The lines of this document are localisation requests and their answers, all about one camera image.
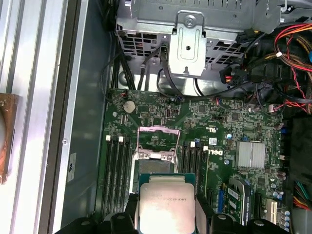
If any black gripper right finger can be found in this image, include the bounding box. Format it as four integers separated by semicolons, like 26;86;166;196
195;193;291;234

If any metal socket cover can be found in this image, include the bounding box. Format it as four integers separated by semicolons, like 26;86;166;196
136;125;182;159

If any orange wire bundle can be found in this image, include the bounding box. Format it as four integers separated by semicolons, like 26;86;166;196
273;21;312;74

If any black plastic shroud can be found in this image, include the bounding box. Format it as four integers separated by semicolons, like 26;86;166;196
290;117;312;181

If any black PC case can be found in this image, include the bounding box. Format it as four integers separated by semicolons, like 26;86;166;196
56;0;312;234

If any metal drive cage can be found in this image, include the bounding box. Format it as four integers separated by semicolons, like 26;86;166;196
116;0;286;83

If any black graphics card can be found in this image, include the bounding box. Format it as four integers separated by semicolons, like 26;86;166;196
225;177;253;229

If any silver CPU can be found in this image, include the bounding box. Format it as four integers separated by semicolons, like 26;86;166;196
138;173;197;234

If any CPU socket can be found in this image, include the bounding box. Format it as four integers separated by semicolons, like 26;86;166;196
131;156;182;195

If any black RAM slot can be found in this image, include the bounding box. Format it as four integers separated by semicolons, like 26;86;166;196
123;136;133;195
103;136;112;216
182;141;190;176
195;142;202;195
116;136;125;215
110;136;118;216
188;141;196;176

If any brown square base plate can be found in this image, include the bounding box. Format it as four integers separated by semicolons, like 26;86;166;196
0;94;20;185

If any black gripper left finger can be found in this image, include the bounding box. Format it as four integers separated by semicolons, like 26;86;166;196
54;193;140;234

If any silver chipset heatsink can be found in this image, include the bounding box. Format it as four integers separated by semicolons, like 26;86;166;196
235;140;266;169

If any green motherboard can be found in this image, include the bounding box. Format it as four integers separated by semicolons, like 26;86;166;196
96;88;294;234

